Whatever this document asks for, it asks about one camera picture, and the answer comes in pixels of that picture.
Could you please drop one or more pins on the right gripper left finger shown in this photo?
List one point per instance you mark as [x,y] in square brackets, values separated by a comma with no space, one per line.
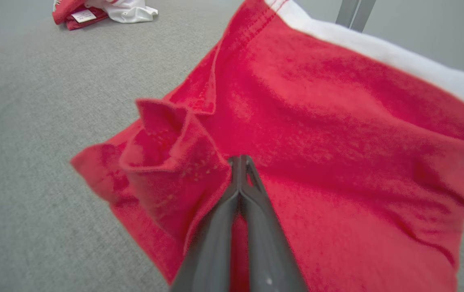
[211,251]

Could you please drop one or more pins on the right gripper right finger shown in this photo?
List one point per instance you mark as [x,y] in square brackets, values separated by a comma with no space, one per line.
[268,251]

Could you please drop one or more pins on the red white shorts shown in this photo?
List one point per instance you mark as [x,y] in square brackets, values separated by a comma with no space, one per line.
[337,142]

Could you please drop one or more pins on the red white basketball jersey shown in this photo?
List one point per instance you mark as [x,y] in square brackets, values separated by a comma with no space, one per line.
[126,12]

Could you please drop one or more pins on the grey fabric sofa seat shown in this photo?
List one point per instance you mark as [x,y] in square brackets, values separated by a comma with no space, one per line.
[33,142]

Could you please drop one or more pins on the grey upright post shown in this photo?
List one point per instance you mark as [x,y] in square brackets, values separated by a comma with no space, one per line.
[363,14]
[345,12]

